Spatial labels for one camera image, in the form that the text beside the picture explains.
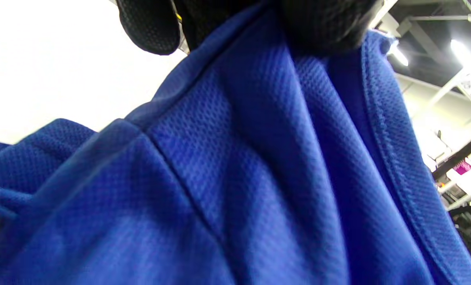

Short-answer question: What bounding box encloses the person's left hand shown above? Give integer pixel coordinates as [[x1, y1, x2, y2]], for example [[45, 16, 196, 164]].
[[116, 0, 382, 56]]

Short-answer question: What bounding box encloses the blue t-shirt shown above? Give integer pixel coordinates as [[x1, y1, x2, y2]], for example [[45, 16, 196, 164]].
[[0, 4, 471, 285]]

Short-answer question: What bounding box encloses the ceiling light fixture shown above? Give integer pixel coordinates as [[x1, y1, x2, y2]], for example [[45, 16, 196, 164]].
[[390, 44, 409, 67], [450, 39, 471, 93]]

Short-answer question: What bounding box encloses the storage shelving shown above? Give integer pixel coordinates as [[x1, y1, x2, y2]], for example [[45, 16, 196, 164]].
[[421, 127, 471, 277]]

